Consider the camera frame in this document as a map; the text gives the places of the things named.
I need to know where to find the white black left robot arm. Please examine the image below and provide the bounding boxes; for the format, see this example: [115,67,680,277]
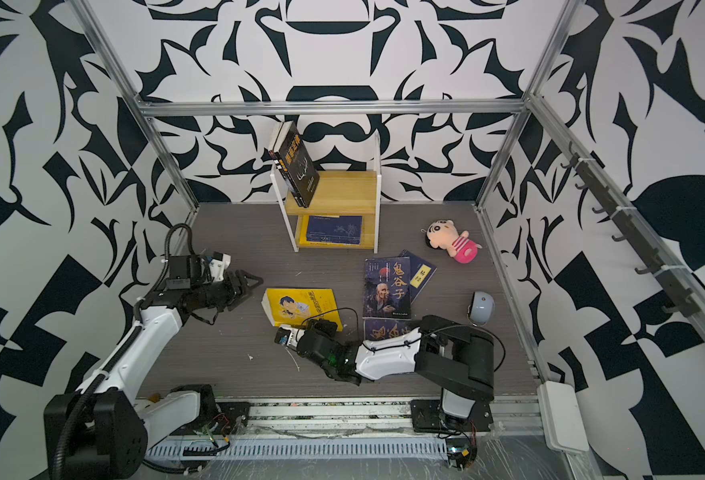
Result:
[44,223,264,479]

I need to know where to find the white grey round speaker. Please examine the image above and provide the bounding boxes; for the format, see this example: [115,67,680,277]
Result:
[467,291,496,326]

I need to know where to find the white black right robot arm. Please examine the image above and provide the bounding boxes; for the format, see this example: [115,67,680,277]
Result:
[276,315,500,420]

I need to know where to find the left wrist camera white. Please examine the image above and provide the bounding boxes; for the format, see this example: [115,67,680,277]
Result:
[208,251,232,282]

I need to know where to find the black deer antler book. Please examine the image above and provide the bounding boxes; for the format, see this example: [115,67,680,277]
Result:
[280,121,320,208]

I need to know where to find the small blue book yellow label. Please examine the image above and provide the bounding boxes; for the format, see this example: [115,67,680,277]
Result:
[306,216,363,245]

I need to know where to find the plush doll pink shorts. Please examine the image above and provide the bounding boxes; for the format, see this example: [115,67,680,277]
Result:
[423,219,483,264]

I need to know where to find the purple old man book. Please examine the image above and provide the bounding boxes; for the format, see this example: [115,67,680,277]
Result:
[363,256,412,319]
[364,318,420,341]

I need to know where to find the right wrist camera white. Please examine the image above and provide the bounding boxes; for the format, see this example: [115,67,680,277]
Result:
[274,325,304,351]

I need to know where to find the white power box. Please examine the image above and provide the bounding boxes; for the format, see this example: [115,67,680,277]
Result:
[537,381,590,454]

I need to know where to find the black wall hook rail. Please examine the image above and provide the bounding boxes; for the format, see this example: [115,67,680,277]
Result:
[562,142,702,318]

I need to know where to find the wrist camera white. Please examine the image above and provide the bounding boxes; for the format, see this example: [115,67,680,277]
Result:
[274,325,304,351]
[208,251,232,282]

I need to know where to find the white wooden two-tier shelf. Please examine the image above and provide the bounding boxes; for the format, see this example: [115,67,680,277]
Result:
[270,132,383,254]

